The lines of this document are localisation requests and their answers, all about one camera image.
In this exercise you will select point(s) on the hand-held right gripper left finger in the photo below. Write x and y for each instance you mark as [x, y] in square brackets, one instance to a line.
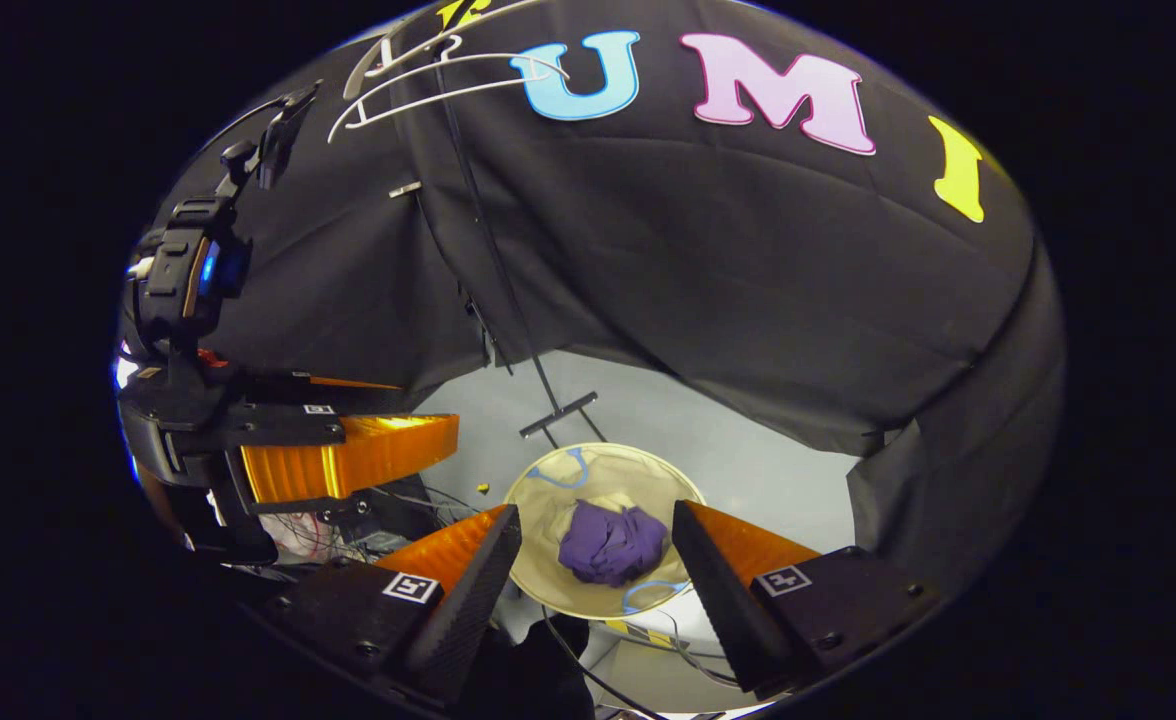
[463, 610]

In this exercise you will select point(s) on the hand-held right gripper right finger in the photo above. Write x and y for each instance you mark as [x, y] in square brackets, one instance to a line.
[723, 600]

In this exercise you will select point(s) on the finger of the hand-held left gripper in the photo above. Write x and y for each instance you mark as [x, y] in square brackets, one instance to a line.
[298, 410]
[368, 455]

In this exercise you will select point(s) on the round beige laundry hamper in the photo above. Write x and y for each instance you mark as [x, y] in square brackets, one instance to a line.
[548, 560]

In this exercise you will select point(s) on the black clothes rack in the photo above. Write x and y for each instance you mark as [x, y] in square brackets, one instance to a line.
[508, 300]

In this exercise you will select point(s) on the white plastic hanger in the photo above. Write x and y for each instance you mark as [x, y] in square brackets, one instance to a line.
[388, 55]
[428, 95]

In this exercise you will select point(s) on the black backdrop cloth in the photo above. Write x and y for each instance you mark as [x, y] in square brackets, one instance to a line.
[748, 280]

